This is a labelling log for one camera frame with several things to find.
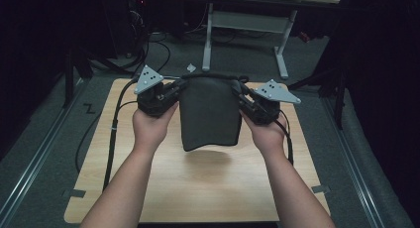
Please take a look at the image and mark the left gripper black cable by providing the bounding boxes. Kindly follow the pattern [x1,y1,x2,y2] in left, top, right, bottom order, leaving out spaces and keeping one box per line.
[101,74,141,191]

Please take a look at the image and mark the person's left hand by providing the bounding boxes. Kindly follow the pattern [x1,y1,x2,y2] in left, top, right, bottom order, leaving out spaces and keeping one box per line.
[131,101,179,155]

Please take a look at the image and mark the black metal stand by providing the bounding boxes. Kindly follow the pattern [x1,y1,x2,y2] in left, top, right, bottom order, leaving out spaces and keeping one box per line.
[286,63,350,131]
[62,48,95,109]

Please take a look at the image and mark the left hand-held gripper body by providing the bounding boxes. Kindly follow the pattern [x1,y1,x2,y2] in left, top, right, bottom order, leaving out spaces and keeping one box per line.
[133,64,182,119]

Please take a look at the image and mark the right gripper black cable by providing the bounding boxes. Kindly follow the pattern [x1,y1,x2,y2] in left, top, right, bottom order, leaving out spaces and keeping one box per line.
[274,109,295,167]

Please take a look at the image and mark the grey tape piece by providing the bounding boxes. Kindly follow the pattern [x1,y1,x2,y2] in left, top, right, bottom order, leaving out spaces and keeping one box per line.
[311,184,331,194]
[61,188,87,199]

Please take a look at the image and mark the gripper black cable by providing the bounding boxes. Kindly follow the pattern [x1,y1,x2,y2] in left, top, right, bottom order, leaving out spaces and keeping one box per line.
[274,109,295,167]
[101,74,141,191]

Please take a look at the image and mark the bundle of black floor cables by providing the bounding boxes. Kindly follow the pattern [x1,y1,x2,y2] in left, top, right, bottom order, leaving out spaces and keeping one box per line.
[88,9,172,80]

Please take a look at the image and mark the thin black floor cable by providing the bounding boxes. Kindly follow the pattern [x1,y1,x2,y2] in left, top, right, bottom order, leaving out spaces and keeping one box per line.
[74,112,101,174]

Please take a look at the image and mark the metal floor rail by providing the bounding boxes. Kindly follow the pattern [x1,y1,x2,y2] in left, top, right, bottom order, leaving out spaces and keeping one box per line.
[321,97,385,228]
[0,78,87,228]

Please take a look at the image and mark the desk with white legs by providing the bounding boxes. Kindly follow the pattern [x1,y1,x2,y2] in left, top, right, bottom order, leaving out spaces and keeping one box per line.
[200,0,341,80]

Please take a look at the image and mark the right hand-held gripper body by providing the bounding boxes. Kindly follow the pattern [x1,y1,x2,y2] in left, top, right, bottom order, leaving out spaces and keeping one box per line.
[238,78,302,126]

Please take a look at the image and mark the person's right hand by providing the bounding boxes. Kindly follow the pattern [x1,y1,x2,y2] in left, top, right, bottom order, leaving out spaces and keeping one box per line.
[239,108,288,158]

